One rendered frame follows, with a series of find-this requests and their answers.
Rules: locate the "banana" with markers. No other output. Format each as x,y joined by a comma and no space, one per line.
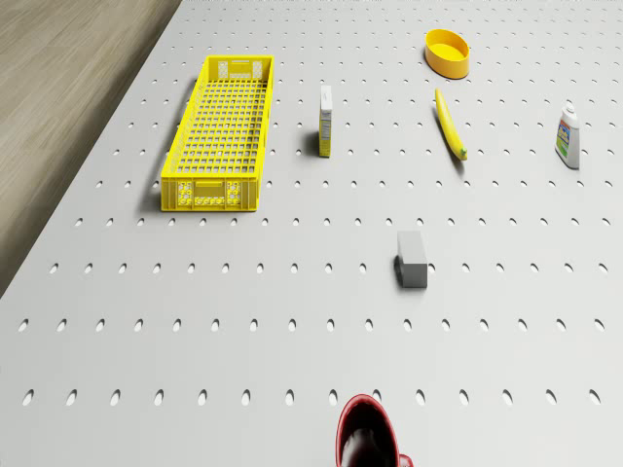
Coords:
450,126

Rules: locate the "small white bottle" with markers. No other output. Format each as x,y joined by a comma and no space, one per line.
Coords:
567,141

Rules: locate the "yellow bowl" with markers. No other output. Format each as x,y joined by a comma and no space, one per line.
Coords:
448,61

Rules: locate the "grey cube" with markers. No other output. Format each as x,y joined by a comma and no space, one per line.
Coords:
413,265

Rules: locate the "yellow basket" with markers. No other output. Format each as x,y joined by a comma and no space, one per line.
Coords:
216,131

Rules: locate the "red mug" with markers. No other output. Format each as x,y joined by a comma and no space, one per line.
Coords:
365,428

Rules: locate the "white and yellow carton box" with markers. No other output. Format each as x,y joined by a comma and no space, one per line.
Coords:
325,126

